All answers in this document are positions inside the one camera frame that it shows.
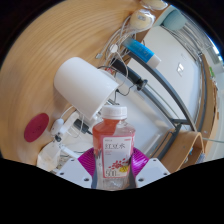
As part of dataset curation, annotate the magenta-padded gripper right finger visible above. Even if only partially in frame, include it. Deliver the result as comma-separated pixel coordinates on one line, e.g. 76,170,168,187
128,147,172,190

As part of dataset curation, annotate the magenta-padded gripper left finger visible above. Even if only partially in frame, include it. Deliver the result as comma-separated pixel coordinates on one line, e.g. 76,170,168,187
56,147,100,190

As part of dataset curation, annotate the clear drink bottle white cap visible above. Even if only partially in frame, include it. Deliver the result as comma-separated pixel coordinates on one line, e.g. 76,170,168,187
92,104,137,191

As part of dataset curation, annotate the translucent plastic box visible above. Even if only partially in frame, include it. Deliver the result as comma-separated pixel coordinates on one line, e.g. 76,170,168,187
36,141,65,173

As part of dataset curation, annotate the flat round red coaster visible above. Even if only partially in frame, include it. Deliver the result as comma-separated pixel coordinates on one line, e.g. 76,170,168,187
23,112,50,143

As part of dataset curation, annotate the white paper cup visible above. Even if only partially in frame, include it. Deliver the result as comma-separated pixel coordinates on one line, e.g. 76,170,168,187
53,56,120,121

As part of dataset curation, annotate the black electric shaver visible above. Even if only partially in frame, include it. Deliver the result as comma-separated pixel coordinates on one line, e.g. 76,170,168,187
111,58,149,92

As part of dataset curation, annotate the blue and white tube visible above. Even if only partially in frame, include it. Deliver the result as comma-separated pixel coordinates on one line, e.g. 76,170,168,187
121,37,163,69

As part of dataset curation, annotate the white round case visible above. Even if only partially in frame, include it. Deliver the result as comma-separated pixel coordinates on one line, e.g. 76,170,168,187
129,9,156,30

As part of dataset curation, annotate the teal bedding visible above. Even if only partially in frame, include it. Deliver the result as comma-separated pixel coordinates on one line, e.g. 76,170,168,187
163,9,190,32

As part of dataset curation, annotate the grey metal desk frame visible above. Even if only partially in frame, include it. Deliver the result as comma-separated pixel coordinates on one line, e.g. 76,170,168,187
126,53,208,161

